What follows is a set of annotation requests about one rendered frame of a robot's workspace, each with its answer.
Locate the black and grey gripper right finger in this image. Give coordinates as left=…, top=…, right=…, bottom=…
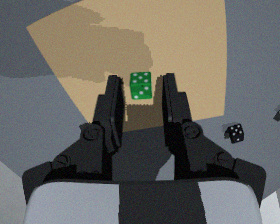
left=162, top=73, right=266, bottom=208

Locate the green die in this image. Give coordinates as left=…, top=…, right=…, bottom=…
left=130, top=72, right=152, bottom=100

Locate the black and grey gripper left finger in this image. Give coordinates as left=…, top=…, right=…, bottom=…
left=22, top=75, right=124, bottom=205

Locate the tan flat mat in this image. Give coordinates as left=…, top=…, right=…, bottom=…
left=26, top=0, right=227, bottom=132

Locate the black die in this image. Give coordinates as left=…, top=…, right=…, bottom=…
left=229, top=124, right=244, bottom=144

